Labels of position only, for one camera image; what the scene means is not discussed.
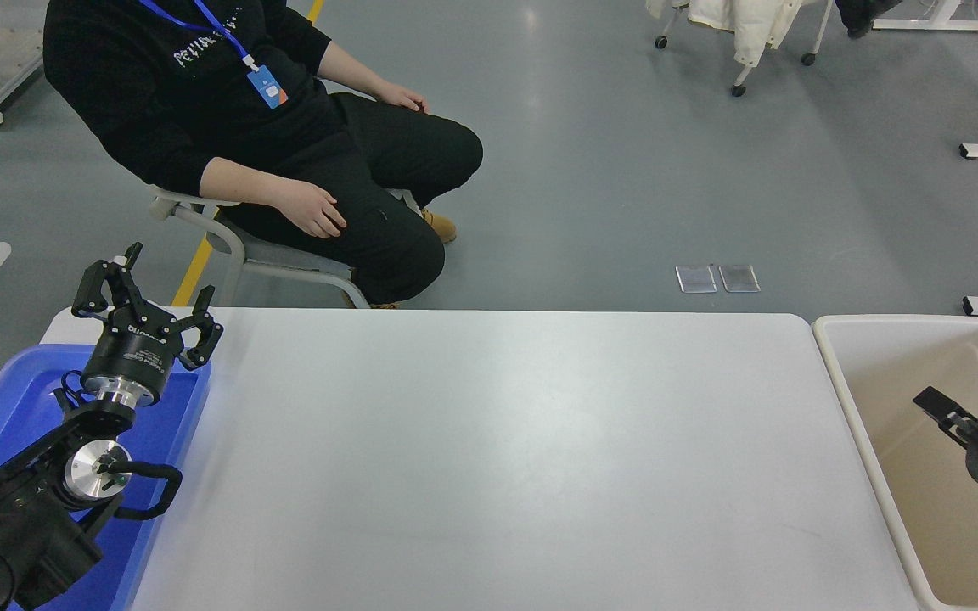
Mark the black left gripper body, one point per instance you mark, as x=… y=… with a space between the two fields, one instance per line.
x=134 y=352

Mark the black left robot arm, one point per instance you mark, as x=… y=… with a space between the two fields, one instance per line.
x=22 y=518

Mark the person's left forearm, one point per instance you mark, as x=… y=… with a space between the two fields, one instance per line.
x=351 y=70

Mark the person's right forearm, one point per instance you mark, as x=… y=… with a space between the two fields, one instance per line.
x=238 y=182

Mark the person's right hand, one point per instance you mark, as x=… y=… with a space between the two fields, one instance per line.
x=312 y=210

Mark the person's left hand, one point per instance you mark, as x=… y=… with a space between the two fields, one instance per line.
x=400 y=96

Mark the large pale plastic bin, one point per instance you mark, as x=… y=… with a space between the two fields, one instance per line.
x=896 y=373

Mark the grey white chair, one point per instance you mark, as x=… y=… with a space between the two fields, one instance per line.
x=285 y=259

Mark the blue plastic tray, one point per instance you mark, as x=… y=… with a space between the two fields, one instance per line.
x=9 y=399

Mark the person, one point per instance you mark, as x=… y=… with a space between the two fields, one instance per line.
x=862 y=13
x=158 y=93

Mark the silver floor plate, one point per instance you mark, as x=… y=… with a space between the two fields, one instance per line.
x=696 y=279
x=739 y=278

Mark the white rolling chair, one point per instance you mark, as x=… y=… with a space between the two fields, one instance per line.
x=738 y=90

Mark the white padded coat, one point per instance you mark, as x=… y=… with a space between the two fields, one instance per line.
x=752 y=25

